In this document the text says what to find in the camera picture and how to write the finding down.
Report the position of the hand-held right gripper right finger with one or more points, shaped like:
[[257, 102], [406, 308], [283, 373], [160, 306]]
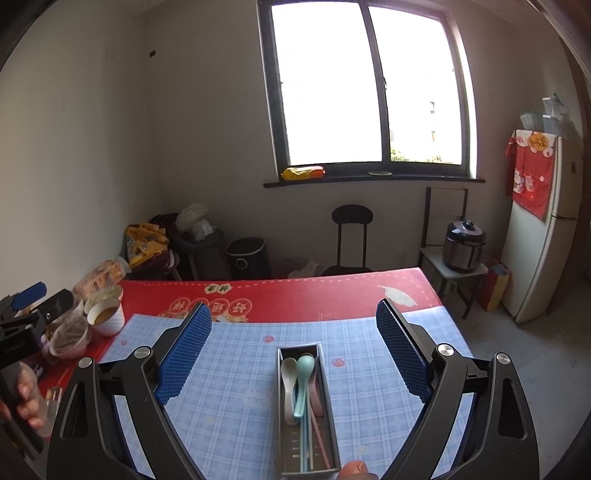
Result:
[[401, 355]]

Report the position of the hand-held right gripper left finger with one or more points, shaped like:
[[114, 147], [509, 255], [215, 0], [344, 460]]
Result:
[[184, 355]]

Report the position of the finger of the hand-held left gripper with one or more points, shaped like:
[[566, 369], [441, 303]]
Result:
[[55, 307], [28, 295]]

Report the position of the pink spoon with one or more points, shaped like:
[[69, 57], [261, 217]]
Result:
[[317, 397]]

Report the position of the green spoon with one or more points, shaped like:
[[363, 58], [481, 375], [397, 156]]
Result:
[[304, 367]]

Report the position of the white spoon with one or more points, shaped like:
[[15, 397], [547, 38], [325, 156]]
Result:
[[288, 369]]

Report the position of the metal utensil tray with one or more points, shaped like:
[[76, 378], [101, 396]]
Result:
[[332, 443]]

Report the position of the green chopstick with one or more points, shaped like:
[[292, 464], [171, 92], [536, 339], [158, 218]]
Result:
[[310, 447]]

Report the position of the blue chopstick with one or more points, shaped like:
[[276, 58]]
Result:
[[303, 443]]

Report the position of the person's left hand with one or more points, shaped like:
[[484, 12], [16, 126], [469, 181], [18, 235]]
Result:
[[32, 397]]

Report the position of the person's right hand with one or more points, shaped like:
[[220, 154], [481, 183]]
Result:
[[354, 470]]

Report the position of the plastic bowl with dark food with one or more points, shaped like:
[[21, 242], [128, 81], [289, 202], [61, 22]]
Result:
[[69, 339]]

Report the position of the blue plaid table mat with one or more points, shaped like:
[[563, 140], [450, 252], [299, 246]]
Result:
[[231, 369]]

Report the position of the wrapped snack package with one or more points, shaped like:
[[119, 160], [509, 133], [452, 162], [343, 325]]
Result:
[[99, 277]]

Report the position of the paper cup with orange liquid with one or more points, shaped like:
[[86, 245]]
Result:
[[108, 318]]

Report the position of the silver lighter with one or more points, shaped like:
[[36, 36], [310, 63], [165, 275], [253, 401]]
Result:
[[53, 399]]

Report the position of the grey bin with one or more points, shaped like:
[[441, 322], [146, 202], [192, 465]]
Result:
[[203, 258]]

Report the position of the small white side table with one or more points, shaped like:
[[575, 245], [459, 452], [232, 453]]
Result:
[[434, 261]]

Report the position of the black air fryer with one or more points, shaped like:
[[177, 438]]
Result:
[[247, 261]]

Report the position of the red paper bag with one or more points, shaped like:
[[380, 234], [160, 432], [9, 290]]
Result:
[[494, 288]]

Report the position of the electric pressure cooker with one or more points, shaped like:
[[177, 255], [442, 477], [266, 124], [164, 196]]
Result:
[[464, 249]]

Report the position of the red printed tablecloth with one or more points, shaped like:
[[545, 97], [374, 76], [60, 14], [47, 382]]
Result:
[[295, 290]]

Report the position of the white slippers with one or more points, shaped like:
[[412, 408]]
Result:
[[304, 270]]

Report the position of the white plastic bags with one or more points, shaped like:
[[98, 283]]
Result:
[[191, 219]]

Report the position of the black round-back chair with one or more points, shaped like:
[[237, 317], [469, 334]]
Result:
[[352, 214]]

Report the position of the white refrigerator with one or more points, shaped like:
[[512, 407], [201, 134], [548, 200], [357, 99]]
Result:
[[535, 267]]

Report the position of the small round dish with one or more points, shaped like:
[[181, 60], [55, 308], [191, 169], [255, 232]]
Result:
[[379, 173]]

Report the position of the yellow snack packet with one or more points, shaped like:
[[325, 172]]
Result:
[[302, 173]]

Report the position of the red printed cloth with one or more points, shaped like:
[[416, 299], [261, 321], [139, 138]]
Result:
[[531, 180]]

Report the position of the dark framed window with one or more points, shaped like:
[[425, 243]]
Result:
[[369, 83]]

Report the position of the clear plastic containers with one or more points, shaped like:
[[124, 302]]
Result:
[[549, 115]]

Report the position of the black metal frame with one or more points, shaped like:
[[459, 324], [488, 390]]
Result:
[[428, 217]]

